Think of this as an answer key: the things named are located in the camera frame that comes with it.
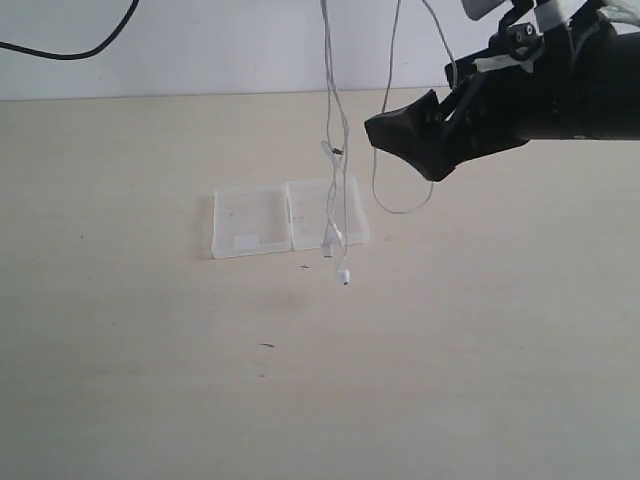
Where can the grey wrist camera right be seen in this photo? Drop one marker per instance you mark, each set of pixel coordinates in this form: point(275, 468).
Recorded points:
point(476, 10)

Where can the clear plastic hinged case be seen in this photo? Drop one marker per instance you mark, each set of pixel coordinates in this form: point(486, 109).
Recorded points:
point(289, 216)

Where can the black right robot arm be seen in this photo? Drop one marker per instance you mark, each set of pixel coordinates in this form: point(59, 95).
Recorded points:
point(604, 85)

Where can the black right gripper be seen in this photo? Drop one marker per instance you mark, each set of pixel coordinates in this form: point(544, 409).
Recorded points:
point(513, 91)

